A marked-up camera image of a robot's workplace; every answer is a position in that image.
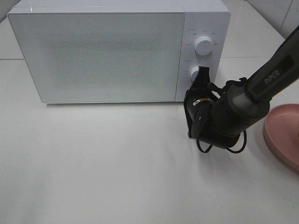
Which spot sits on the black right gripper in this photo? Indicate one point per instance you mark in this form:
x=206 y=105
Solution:
x=198 y=102

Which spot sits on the pink round plate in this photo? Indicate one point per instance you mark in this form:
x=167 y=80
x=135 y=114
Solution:
x=281 y=134

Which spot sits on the white microwave door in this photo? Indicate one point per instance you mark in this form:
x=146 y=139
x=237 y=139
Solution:
x=95 y=58

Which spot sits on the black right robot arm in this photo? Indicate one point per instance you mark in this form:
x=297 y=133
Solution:
x=218 y=116

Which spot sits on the lower white microwave knob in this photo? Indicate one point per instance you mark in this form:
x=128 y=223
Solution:
x=193 y=72

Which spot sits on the white microwave knob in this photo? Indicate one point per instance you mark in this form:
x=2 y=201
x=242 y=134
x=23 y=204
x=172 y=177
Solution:
x=203 y=44
x=193 y=72

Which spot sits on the upper white microwave knob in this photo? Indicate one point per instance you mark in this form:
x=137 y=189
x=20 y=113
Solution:
x=203 y=44

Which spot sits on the white microwave oven body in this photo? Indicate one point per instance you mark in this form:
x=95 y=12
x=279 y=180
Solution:
x=200 y=17

